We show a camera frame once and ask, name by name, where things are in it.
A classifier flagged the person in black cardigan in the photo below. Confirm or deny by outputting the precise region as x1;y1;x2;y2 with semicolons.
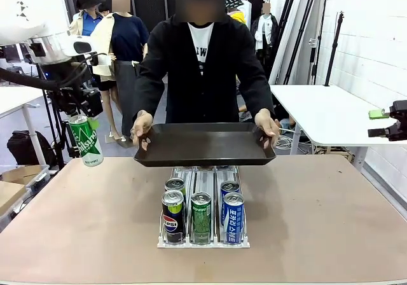
132;0;276;124

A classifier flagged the mannequin in blue shirt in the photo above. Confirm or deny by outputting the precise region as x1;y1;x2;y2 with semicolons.
68;7;123;141

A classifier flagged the clear plastic storage bin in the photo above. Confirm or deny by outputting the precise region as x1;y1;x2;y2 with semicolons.
0;165;51;197
0;188;34;233

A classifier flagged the person's right forearm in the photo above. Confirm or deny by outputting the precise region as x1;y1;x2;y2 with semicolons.
132;65;169;123

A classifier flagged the blue Pocari Sweat can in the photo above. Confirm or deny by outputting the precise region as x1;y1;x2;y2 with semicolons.
220;180;240;227
223;191;245;245

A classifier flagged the black light stand pole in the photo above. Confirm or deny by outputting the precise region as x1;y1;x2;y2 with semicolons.
323;10;346;87

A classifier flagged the large white side table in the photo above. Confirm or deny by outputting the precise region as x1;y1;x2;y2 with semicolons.
268;84;407;173

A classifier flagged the green Chilsung cider can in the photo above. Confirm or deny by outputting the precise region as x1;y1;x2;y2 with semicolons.
69;114;104;167
190;191;212;245

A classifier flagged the small white side table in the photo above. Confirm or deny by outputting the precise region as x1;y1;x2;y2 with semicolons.
0;86;45;165

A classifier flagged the person's right hand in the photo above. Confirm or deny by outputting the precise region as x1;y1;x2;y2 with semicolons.
130;109;155;149

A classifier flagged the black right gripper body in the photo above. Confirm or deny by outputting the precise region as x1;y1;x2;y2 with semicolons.
385;99;407;141

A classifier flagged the open cardboard box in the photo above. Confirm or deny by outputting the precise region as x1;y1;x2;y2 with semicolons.
1;165;44;186

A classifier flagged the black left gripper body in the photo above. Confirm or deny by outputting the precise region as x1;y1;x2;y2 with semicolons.
52;71;92;114

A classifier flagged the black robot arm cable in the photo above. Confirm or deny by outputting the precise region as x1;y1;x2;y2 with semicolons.
0;52;107;92

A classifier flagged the black Pepsi can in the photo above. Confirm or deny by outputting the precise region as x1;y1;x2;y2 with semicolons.
162;190;186;244
164;177;186;200

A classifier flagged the white coiled floor cable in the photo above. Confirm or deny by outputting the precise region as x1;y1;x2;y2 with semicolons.
275;129;295;151

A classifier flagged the leaning black stand pole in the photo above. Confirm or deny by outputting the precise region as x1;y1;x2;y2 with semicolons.
282;0;322;85
265;0;301;85

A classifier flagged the person's left hand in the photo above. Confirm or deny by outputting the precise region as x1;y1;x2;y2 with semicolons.
254;108;281;149

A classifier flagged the dark computer monitor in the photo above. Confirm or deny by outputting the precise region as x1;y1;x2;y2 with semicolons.
3;45;23;64

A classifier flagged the mannequin in navy top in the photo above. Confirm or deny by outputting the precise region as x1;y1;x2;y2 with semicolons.
92;0;150;146

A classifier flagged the clear acrylic can rack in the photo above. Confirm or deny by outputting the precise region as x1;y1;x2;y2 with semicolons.
156;165;251;249

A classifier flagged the flat brown cardboard sheet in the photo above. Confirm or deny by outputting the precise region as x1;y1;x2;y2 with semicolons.
0;180;27;218

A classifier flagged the mannequin in yellow hoodie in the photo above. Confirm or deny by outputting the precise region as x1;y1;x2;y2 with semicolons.
229;8;247;25

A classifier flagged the dark brown serving tray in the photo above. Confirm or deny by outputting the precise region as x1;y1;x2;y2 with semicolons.
133;122;277;168

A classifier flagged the dark clothed figure on floor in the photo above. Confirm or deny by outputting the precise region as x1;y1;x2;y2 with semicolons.
273;105;296;132

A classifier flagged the black backpack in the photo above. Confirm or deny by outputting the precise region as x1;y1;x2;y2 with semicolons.
6;130;57;167

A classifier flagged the person's left forearm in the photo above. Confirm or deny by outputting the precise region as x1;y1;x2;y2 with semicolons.
237;65;276;117

